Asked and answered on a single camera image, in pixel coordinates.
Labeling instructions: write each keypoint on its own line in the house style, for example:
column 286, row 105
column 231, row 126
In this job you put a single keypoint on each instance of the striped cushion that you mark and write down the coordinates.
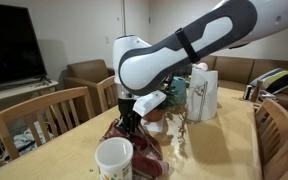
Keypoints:
column 273, row 81

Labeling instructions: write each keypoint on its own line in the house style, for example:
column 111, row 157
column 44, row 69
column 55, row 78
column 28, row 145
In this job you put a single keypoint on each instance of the white plastic container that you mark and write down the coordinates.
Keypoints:
column 114, row 159

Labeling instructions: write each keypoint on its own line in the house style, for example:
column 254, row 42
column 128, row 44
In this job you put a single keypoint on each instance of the brown sofa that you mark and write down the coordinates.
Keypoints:
column 235, row 72

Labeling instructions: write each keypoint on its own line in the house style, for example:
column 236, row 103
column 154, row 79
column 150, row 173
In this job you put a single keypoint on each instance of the potted green plant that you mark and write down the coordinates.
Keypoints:
column 170, row 109

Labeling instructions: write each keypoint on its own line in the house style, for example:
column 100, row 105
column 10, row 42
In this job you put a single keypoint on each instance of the black flat-screen television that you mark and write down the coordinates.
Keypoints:
column 20, row 55

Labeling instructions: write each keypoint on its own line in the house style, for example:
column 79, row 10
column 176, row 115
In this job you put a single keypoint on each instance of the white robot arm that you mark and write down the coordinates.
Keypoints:
column 140, row 68

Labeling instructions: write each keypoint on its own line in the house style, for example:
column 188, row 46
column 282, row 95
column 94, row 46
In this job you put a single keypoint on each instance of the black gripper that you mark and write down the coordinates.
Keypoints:
column 129, row 119

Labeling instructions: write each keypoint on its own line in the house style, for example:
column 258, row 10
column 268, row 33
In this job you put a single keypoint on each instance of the white paper under plant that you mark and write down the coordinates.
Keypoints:
column 152, row 126

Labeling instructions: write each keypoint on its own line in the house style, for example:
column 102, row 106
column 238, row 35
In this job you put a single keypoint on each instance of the brown armchair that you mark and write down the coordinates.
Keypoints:
column 88, row 73

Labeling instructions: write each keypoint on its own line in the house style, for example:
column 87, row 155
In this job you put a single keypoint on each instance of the red patterned towel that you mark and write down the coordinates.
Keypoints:
column 147, row 160

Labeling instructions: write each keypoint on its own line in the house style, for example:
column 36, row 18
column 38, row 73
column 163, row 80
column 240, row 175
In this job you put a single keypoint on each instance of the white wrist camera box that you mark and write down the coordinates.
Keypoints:
column 145, row 104

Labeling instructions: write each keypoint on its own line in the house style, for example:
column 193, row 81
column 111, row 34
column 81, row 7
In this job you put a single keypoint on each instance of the wooden chair by armchair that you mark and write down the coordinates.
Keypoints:
column 107, row 93

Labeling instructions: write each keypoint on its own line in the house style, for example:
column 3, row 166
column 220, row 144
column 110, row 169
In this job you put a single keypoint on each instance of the white tv stand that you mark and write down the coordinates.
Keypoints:
column 27, row 88

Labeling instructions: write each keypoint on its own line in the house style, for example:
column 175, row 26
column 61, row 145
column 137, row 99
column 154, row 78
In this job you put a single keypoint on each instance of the wooden chair near front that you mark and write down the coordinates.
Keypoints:
column 272, row 132

